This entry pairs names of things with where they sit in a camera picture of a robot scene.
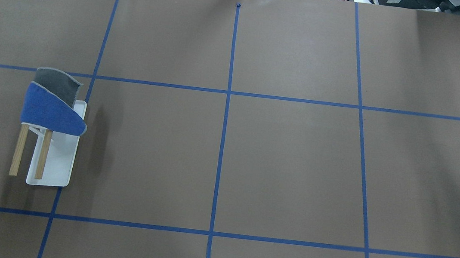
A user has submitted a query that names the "wooden rack bar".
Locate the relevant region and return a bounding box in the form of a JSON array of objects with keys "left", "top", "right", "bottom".
[
  {"left": 8, "top": 123, "right": 30, "bottom": 177},
  {"left": 34, "top": 129, "right": 53, "bottom": 180}
]

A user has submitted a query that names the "white rack base tray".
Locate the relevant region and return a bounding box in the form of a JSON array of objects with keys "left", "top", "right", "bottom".
[{"left": 25, "top": 95, "right": 88, "bottom": 191}]

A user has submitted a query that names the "rear wooden rack bar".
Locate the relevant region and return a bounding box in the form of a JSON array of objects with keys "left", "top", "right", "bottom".
[{"left": 8, "top": 123, "right": 30, "bottom": 177}]

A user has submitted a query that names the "blue microfiber towel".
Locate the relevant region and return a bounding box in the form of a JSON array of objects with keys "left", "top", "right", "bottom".
[{"left": 20, "top": 67, "right": 87, "bottom": 136}]

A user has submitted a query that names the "front wooden rack bar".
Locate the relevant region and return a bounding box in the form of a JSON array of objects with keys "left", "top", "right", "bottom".
[{"left": 34, "top": 129, "right": 53, "bottom": 180}]

